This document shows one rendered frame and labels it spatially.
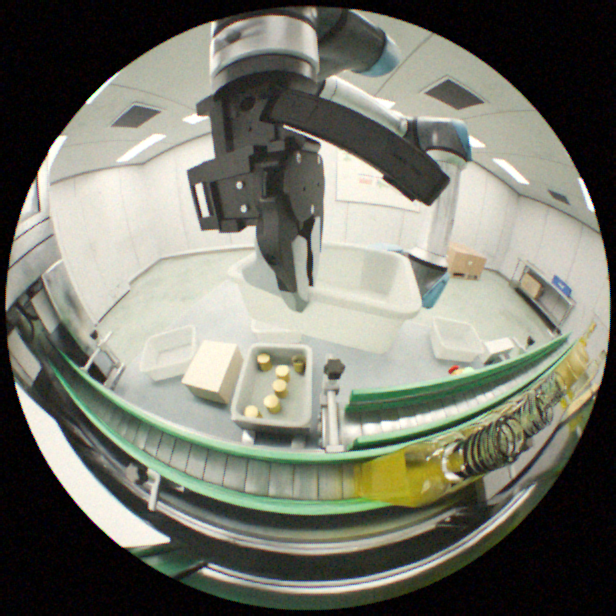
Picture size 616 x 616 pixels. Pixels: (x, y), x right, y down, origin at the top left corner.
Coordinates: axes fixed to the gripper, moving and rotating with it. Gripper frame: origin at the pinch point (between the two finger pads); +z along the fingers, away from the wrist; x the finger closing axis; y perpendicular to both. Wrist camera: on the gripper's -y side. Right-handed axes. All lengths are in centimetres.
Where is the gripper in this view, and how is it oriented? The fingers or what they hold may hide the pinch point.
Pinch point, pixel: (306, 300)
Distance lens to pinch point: 18.2
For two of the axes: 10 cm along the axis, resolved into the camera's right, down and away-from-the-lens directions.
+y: -9.4, -2.0, 2.7
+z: 0.4, 7.2, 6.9
